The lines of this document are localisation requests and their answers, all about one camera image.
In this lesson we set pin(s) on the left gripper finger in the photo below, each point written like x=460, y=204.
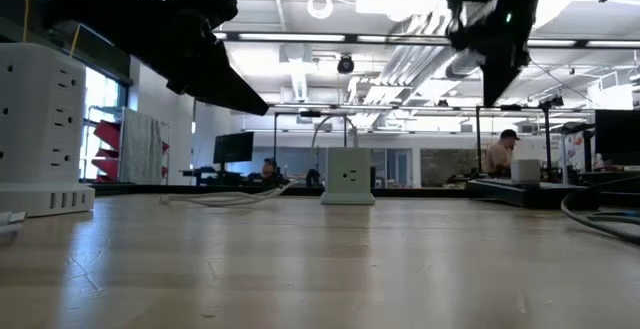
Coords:
x=220, y=84

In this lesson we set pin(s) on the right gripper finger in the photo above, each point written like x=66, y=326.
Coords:
x=500, y=79

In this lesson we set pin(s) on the white power strip tower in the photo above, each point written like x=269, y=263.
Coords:
x=35, y=119

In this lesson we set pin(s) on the black computer monitor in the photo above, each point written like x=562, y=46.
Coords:
x=233, y=148
x=617, y=136

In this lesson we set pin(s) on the person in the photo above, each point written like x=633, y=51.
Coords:
x=270, y=170
x=500, y=156

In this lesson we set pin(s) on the grey hanging cloth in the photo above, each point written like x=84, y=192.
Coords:
x=141, y=146

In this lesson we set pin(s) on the red shelf unit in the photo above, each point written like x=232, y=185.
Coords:
x=107, y=134

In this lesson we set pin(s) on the long black power strip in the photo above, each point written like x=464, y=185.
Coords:
x=525, y=194

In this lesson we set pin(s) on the white round ceiling fixture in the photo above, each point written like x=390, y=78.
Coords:
x=310, y=8

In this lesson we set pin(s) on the mint green power cube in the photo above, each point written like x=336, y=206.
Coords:
x=347, y=174

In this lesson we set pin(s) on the black overhead camera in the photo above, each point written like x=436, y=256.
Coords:
x=345, y=65

